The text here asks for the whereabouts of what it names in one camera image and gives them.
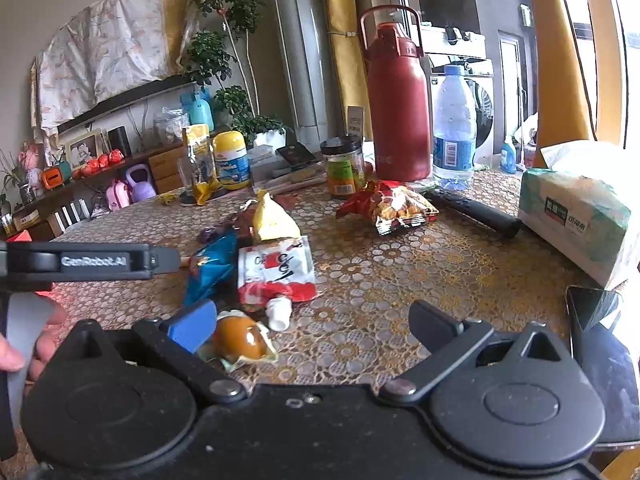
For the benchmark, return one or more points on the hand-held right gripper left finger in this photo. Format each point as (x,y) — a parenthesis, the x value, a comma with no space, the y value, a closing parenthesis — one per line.
(192,327)

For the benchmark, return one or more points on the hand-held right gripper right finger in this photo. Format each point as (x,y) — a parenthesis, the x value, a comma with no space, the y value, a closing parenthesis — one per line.
(432,320)

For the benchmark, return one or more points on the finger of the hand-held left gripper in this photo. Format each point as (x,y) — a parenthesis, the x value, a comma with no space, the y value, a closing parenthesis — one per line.
(167,260)

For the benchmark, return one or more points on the blue snack packet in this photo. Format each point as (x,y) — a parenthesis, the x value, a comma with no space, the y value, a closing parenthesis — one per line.
(212,265)

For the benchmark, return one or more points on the braised egg packet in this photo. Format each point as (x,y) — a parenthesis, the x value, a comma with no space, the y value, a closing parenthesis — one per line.
(240,337)

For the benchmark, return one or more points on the brown cookie packet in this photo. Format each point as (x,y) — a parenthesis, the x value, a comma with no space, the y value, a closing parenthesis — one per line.
(242,220)

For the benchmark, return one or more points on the person's left hand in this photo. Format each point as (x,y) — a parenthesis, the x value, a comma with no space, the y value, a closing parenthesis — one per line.
(10,355)

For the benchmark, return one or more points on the purple wrapped candy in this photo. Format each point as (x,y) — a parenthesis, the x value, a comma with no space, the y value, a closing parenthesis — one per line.
(206,234)

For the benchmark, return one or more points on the white router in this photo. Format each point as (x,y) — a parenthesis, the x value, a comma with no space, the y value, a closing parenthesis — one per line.
(70,215)

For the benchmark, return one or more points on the purple kettlebell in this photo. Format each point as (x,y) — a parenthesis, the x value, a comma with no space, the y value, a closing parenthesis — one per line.
(140,185)

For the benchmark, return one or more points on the red ornament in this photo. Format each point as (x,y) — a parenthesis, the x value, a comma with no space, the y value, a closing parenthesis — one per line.
(79,172)
(103,161)
(116,156)
(92,165)

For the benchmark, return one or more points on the wooden television cabinet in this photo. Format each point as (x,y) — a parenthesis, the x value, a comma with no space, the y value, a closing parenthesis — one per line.
(160,160)

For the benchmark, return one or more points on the white red spout pouch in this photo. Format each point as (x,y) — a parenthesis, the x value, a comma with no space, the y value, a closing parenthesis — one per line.
(275,270)

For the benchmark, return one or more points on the yellow snack packet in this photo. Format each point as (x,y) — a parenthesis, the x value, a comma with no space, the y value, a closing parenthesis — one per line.
(272,220)

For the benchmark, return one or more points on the yellow lid white bottle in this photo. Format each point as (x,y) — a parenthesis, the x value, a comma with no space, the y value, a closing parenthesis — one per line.
(230,160)

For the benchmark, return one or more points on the red clear peanut packet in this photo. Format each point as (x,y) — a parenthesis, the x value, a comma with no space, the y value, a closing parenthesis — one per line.
(395,207)

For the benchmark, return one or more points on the pink doll bouquet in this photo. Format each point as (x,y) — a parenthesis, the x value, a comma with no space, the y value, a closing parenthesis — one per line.
(30,152)

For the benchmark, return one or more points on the black cylinder speaker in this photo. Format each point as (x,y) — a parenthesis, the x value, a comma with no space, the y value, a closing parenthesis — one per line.
(119,141)

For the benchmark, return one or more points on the clear plastic bag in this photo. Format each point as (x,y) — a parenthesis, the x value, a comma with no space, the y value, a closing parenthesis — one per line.
(170,125)

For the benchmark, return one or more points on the light blue bottle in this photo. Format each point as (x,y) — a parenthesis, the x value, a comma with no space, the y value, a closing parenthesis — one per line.
(200,107)

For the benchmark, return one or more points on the white planter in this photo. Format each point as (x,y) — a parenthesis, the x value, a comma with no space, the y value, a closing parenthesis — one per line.
(270,137)

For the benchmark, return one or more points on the small black box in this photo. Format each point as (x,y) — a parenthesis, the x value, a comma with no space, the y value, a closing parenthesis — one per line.
(295,155)

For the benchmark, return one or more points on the black television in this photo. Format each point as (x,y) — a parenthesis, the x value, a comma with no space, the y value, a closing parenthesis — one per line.
(125,95)

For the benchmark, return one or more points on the black smartphone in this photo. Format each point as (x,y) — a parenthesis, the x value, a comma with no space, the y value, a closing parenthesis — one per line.
(605,350)

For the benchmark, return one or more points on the glass jar with black lid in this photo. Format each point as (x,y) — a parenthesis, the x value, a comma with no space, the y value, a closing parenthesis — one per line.
(342,165)

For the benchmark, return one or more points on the green white tissue pack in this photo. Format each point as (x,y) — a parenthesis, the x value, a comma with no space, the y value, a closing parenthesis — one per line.
(575,210)

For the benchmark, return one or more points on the blue detergent bottle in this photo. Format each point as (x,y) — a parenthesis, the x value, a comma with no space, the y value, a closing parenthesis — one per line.
(508,155)

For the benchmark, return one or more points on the clear plastic water bottle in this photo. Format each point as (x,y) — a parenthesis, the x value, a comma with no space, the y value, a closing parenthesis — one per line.
(452,125)

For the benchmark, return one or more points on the red thermos bottle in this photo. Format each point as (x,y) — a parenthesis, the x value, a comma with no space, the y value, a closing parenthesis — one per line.
(397,110)

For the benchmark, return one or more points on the floral cover cloth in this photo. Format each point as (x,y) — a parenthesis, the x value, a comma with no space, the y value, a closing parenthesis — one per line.
(110,50)

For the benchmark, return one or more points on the standing white air conditioner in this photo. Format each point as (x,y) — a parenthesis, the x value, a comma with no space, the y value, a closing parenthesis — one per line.
(300,45)

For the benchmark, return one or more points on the green potted tree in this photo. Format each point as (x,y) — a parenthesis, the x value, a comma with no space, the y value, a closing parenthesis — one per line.
(225,10)

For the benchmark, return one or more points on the yellow curtain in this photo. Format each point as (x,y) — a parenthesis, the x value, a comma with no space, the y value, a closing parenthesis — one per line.
(555,35)
(345,35)

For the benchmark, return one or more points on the white photo frame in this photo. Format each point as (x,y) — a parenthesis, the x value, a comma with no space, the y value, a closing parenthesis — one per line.
(82,150)

